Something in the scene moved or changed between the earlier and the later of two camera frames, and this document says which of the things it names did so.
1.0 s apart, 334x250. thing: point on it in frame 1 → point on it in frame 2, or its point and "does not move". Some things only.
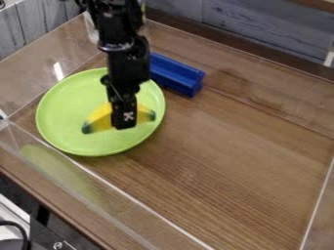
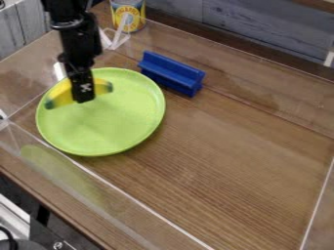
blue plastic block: [174, 75] does not move
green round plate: [68, 103] does not move
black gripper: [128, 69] → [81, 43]
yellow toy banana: [102, 119] → [61, 96]
